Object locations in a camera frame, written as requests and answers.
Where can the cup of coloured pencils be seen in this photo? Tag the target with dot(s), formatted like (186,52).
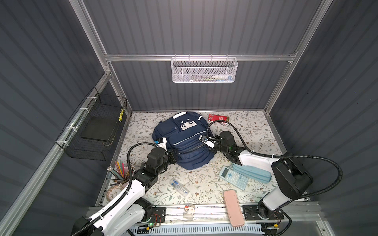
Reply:
(120,175)

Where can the small clear eraser box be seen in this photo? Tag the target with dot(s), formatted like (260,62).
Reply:
(189,211)

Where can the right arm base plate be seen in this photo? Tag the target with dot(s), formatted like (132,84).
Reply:
(257,212)

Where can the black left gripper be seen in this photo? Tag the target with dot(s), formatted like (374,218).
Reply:
(172,155)

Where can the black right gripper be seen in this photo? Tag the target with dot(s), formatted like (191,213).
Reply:
(217,137)

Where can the yellow tag on basket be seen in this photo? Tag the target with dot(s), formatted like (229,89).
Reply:
(121,115)

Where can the black wire mesh basket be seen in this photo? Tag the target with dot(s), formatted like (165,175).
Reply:
(95,132)

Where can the pink pencil case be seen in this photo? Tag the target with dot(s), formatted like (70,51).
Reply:
(233,209)

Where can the red card packet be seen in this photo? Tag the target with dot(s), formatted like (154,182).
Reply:
(213,118)

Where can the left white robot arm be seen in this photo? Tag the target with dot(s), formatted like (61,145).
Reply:
(128,207)

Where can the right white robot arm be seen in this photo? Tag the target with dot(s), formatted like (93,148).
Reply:
(291,177)

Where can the white wire mesh basket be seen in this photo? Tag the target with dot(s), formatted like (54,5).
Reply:
(200,69)

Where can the light blue calculator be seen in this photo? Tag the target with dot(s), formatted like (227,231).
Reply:
(233,178)

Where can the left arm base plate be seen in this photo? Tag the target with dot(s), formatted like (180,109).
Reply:
(157,215)

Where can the light blue pencil case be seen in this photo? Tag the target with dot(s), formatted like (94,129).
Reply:
(254,173)

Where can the white glue bottle in basket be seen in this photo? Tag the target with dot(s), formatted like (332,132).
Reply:
(224,77)

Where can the navy blue student backpack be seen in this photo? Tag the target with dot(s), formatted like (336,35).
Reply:
(182,132)

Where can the clear plastic pen pack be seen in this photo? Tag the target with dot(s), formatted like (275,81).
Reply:
(179,188)

